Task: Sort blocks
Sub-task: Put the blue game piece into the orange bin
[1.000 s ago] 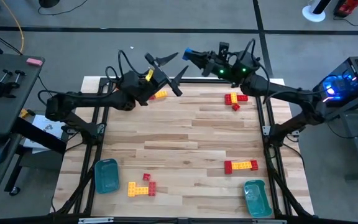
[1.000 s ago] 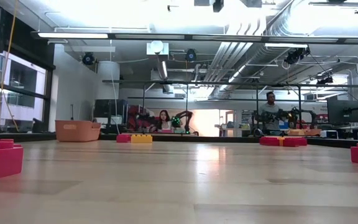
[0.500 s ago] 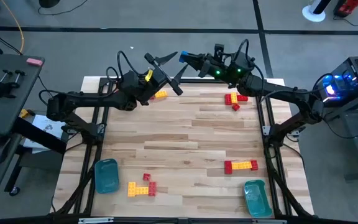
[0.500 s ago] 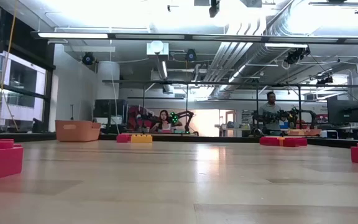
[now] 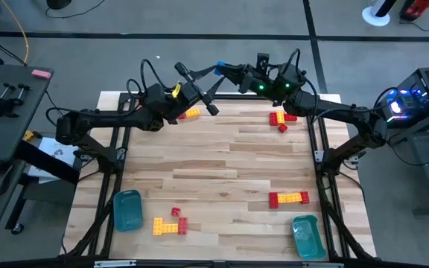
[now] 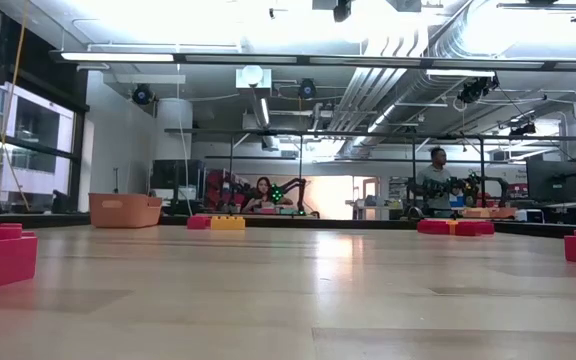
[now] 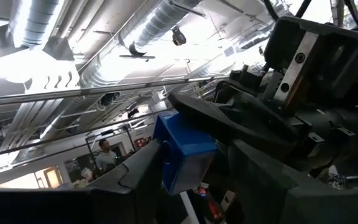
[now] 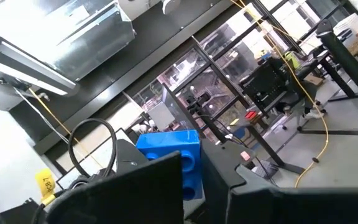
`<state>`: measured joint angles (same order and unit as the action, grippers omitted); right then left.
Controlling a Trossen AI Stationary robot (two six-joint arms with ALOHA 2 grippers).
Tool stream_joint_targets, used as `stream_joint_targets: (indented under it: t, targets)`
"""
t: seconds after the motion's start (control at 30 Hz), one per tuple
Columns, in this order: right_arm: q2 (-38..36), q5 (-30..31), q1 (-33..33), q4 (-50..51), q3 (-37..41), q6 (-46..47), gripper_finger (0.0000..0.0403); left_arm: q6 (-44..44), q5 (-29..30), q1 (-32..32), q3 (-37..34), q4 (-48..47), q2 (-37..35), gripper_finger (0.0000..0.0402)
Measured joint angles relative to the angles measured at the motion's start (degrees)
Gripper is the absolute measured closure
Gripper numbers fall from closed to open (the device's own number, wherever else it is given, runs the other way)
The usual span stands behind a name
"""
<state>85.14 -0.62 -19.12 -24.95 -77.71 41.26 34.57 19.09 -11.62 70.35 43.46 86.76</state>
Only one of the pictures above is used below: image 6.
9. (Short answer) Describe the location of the small red toy brick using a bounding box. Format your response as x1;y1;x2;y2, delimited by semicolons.
416;219;451;236

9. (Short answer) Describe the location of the person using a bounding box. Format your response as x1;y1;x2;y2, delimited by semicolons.
415;146;457;219
241;175;294;214

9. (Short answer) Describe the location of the red machine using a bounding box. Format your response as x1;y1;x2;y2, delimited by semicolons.
204;168;249;212

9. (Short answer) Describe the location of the black round ceiling device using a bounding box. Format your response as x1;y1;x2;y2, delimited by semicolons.
131;83;155;106
297;78;318;100

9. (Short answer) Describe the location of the white globe lamp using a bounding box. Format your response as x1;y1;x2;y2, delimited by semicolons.
241;64;264;87

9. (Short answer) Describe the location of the black cabinet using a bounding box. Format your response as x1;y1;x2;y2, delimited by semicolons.
149;158;205;204

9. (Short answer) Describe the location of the white cylindrical tank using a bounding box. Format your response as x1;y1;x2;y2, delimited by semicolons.
155;97;194;161

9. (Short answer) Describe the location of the orange plastic bin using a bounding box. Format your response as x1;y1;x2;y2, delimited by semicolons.
88;192;164;230
462;206;518;220

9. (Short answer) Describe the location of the white bucket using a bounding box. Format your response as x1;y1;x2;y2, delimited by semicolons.
515;208;542;224

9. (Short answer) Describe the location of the black computer monitor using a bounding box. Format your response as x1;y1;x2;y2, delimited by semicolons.
525;158;576;204

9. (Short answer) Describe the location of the black aluminium rig frame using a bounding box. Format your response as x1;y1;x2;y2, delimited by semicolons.
0;49;576;240

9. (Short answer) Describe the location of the black thin rig frame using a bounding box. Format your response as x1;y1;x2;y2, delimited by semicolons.
164;127;576;221

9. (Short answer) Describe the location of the black ceiling camera cluster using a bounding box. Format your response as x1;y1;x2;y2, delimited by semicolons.
509;121;538;137
456;74;501;105

